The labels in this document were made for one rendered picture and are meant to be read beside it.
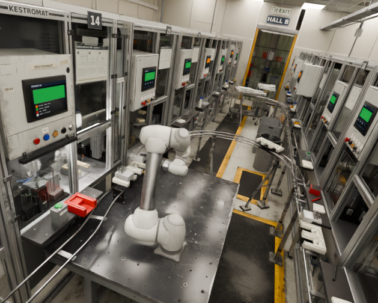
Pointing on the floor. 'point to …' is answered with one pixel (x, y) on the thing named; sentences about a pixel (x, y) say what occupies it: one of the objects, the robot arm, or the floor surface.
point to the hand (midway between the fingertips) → (143, 157)
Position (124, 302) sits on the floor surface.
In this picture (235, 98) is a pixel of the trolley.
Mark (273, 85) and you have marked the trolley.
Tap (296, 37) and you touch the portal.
